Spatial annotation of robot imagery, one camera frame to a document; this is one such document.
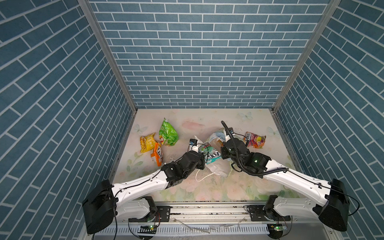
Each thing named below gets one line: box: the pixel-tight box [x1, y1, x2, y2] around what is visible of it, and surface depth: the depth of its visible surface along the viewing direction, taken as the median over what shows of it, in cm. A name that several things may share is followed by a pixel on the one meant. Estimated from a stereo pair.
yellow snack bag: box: [140, 132, 157, 153], surface depth 98 cm
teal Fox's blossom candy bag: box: [203, 145, 222, 165], surface depth 78 cm
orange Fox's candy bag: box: [150, 142, 163, 167], surface depth 86 cm
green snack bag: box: [159, 117, 179, 147], surface depth 96 cm
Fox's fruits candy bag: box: [243, 131, 266, 149], surface depth 98 cm
